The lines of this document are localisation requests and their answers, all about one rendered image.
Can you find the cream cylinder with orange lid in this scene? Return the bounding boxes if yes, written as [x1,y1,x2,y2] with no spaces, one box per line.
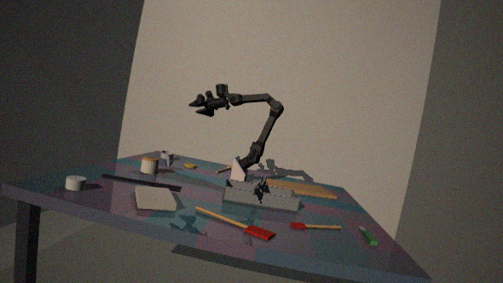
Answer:
[141,157,159,174]

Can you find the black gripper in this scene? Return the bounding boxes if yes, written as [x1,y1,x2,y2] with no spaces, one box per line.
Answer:
[189,94,218,117]

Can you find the beige short cylinder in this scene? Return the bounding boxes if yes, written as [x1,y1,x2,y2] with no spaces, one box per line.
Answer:
[66,176,86,191]

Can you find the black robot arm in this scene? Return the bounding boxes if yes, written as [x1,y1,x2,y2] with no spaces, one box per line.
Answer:
[216,84,284,171]

